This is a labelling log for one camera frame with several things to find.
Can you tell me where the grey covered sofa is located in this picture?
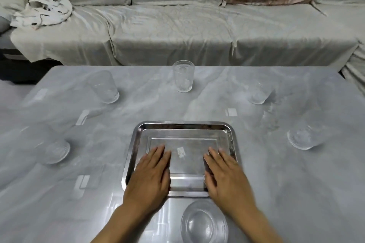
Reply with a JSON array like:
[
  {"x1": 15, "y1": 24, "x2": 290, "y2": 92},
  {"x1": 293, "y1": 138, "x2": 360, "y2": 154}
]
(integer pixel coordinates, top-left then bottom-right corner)
[{"x1": 0, "y1": 0, "x2": 365, "y2": 94}]

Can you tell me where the stainless steel tray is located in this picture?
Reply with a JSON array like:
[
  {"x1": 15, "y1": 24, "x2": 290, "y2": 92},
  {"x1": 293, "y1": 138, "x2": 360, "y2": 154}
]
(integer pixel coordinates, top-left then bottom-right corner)
[{"x1": 122, "y1": 121, "x2": 238, "y2": 198}]

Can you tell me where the crumpled white patterned cloth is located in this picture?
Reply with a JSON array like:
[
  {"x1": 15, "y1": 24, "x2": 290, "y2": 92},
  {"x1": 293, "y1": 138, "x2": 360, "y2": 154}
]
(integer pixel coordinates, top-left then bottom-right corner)
[{"x1": 10, "y1": 0, "x2": 73, "y2": 30}]

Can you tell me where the person's left hand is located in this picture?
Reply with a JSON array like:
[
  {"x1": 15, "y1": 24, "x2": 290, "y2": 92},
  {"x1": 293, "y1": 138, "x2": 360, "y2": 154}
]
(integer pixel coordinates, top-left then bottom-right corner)
[{"x1": 123, "y1": 144, "x2": 172, "y2": 218}]

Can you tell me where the person's left forearm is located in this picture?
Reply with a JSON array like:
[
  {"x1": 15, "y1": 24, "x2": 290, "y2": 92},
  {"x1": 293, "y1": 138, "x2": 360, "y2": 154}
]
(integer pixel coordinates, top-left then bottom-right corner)
[{"x1": 91, "y1": 204, "x2": 162, "y2": 243}]

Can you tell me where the person's right hand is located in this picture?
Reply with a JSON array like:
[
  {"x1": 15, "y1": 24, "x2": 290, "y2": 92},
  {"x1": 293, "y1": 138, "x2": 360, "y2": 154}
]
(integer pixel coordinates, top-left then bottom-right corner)
[{"x1": 203, "y1": 147, "x2": 258, "y2": 218}]

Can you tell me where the ribbed clear drinking glass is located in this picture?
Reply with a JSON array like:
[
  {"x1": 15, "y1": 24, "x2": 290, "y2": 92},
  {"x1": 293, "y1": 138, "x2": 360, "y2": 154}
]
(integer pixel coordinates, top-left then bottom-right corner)
[
  {"x1": 287, "y1": 111, "x2": 332, "y2": 151},
  {"x1": 247, "y1": 79, "x2": 273, "y2": 105},
  {"x1": 180, "y1": 200, "x2": 229, "y2": 243},
  {"x1": 172, "y1": 60, "x2": 195, "y2": 93},
  {"x1": 21, "y1": 124, "x2": 71, "y2": 165},
  {"x1": 87, "y1": 70, "x2": 120, "y2": 104}
]

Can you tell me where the person's right forearm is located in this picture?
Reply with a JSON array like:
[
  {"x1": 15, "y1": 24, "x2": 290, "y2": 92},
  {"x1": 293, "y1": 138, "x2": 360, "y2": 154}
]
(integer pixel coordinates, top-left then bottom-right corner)
[{"x1": 220, "y1": 202, "x2": 286, "y2": 243}]

